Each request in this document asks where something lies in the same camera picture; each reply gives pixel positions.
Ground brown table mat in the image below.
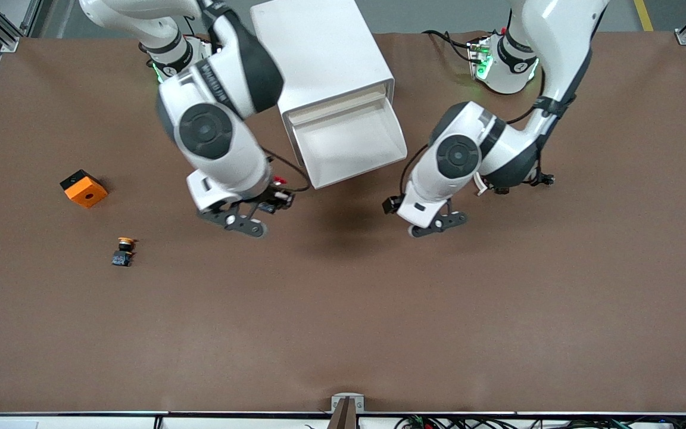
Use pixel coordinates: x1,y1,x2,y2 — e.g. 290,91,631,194
0,30,686,415

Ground coloured cable bundle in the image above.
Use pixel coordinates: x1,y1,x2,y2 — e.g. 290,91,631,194
394,415,686,429

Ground white drawer cabinet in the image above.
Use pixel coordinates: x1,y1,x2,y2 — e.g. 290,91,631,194
250,0,395,166

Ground yellow push button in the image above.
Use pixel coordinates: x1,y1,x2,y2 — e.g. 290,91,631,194
111,237,136,268

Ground brown camera post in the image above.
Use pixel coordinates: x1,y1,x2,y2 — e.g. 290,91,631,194
327,398,358,429

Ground grey metal bracket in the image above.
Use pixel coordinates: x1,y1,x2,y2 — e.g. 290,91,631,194
331,393,365,414

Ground orange box with hole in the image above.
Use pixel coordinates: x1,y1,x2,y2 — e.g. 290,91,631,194
60,169,108,209

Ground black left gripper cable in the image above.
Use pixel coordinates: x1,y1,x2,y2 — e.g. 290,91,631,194
401,89,549,200

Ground white plastic drawer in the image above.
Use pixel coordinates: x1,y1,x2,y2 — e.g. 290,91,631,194
287,95,409,191

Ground silver base connector box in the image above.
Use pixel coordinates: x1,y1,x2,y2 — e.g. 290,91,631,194
467,37,494,81

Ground white table edge rail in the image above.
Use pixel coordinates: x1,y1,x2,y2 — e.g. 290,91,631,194
0,410,686,429

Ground black left arm base cable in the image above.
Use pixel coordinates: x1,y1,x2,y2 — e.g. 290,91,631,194
422,29,481,63

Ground red push button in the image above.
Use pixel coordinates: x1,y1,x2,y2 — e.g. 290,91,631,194
272,174,294,210

